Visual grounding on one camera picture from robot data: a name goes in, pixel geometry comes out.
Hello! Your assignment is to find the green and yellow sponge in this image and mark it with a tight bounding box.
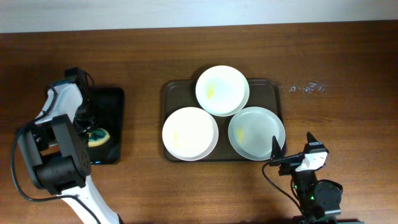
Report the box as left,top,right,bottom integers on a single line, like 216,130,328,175
88,128,111,147

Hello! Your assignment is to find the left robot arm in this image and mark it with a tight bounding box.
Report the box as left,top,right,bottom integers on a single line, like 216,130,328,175
11,67,125,223

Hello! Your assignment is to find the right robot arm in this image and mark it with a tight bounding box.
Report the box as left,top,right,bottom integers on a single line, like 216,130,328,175
265,133,343,223

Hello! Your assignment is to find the black plastic tray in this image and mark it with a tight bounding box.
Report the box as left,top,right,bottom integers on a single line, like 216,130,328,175
88,87,125,165

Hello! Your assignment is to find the brown serving tray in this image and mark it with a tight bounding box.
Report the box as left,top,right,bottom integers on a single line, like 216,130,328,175
162,78,283,162

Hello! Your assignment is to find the pale blue plate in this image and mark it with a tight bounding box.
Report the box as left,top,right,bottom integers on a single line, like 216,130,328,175
228,106,286,161

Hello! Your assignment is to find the white plate at back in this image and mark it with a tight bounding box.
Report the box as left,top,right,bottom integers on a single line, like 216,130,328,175
195,65,250,116

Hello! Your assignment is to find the white plate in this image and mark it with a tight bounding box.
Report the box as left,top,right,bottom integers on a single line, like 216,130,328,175
195,65,250,116
162,107,219,161

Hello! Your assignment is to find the white plate front left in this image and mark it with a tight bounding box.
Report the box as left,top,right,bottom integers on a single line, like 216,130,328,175
162,107,219,161

